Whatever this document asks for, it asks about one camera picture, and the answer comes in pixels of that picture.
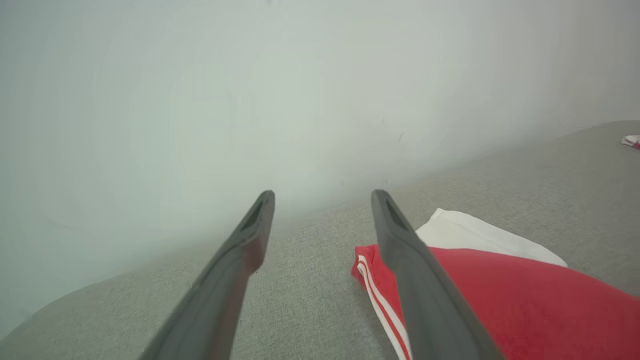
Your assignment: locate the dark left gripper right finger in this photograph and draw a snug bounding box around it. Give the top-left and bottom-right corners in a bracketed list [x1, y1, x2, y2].
[370, 188, 506, 360]

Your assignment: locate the red jersey with number print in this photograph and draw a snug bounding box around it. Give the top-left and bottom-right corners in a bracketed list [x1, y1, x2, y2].
[350, 207, 640, 360]

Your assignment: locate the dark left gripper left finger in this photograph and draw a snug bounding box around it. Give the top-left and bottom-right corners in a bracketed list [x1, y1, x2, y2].
[139, 189, 276, 360]

